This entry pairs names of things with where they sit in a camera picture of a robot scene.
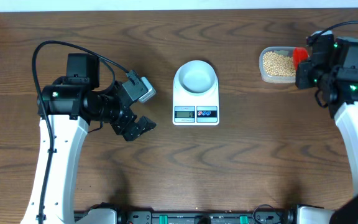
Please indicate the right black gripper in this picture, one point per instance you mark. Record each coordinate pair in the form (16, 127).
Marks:
(302, 81)

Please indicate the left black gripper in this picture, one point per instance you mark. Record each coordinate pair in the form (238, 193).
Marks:
(121, 126)

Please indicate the red plastic measuring scoop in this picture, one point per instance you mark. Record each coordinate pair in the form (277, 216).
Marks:
(300, 54)

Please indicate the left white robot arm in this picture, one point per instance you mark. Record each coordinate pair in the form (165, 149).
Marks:
(66, 109)

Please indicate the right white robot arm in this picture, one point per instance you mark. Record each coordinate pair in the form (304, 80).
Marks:
(332, 68)

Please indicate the white digital kitchen scale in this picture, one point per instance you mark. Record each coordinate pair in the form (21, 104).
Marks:
(195, 109)

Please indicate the pale blue round bowl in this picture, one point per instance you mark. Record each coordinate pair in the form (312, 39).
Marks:
(196, 77)

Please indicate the clear plastic food container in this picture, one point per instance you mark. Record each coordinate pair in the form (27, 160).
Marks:
(286, 51)

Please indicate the yellow soybeans pile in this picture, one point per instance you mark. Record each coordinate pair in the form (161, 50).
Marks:
(278, 65)

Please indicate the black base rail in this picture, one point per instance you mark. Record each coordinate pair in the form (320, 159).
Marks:
(147, 217)

